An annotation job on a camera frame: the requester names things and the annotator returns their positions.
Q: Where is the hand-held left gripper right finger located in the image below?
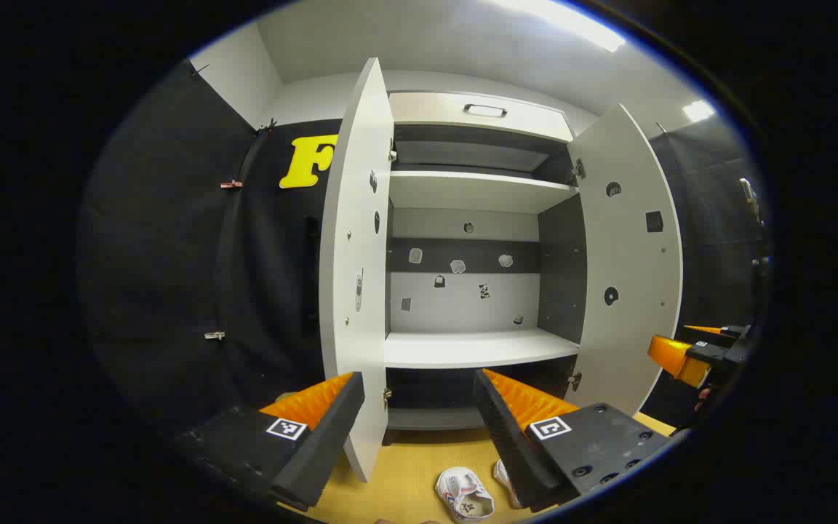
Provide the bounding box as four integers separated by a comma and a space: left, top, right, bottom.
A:
473, 368, 674, 514

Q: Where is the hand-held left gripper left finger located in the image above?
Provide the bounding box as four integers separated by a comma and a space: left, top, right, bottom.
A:
179, 371, 365, 512

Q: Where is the white canvas shoe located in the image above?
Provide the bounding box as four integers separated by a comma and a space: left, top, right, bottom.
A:
492, 458, 525, 509
435, 467, 495, 524

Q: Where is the white grey shoe cabinet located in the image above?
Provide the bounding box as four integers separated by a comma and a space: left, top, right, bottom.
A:
383, 90, 587, 446

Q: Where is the white cabinet drawer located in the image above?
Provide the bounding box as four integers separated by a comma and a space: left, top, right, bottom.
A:
388, 91, 574, 143

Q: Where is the black backdrop cloth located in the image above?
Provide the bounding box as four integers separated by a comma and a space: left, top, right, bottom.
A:
641, 116, 773, 430
76, 58, 343, 445

